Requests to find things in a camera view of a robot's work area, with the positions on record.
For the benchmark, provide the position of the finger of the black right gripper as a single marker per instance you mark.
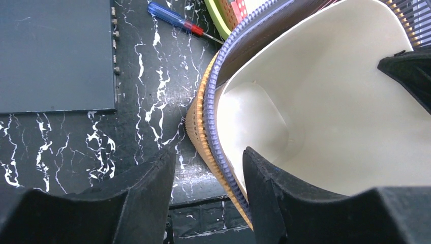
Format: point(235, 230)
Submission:
point(411, 69)

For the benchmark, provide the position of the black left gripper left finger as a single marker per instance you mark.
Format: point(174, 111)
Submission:
point(130, 208)

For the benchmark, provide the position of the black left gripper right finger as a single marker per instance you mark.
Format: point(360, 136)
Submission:
point(286, 209)

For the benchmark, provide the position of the cream bin liner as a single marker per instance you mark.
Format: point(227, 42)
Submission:
point(314, 104)

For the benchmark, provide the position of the dark grey flat box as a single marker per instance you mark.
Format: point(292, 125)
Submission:
point(57, 56)

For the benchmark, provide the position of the pink perforated basket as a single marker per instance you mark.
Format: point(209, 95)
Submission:
point(234, 11)

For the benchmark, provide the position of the green plastic tray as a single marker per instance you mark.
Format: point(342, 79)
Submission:
point(221, 15)

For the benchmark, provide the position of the blue red screwdriver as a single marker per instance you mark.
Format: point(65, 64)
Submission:
point(177, 20)

